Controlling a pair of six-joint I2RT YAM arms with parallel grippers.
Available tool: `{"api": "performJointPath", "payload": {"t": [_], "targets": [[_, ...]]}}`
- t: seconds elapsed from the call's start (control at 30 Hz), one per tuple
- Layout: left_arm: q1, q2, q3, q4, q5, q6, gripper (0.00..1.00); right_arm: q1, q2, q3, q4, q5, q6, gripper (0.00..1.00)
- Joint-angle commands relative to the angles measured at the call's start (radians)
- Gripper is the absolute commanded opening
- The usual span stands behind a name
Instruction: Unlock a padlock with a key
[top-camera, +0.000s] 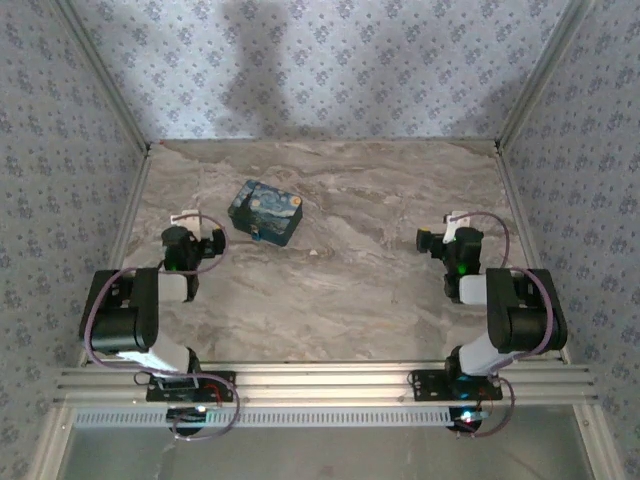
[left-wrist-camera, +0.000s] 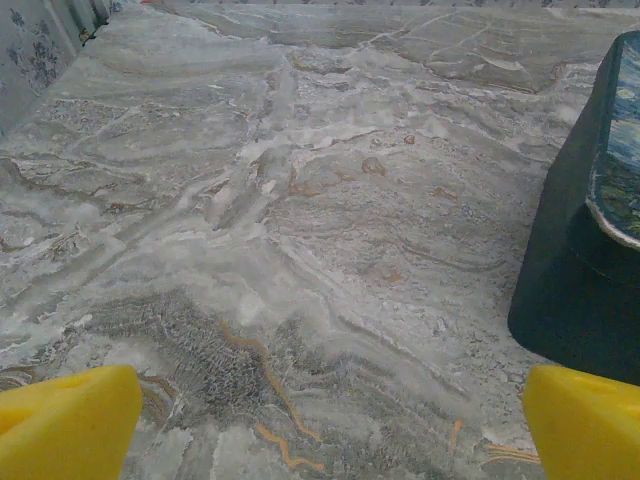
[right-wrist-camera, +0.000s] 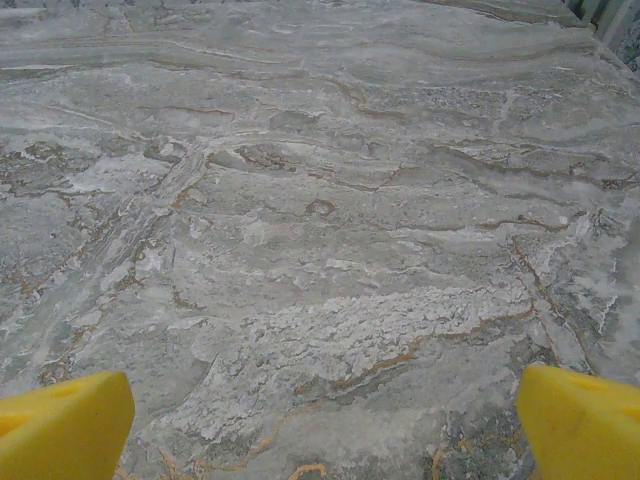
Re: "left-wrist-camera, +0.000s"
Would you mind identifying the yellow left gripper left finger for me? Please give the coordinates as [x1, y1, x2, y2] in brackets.
[0, 364, 144, 480]

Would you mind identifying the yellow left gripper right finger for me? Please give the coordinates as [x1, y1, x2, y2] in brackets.
[522, 364, 640, 480]

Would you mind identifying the dark box with painting print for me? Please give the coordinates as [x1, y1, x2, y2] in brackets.
[507, 29, 640, 387]

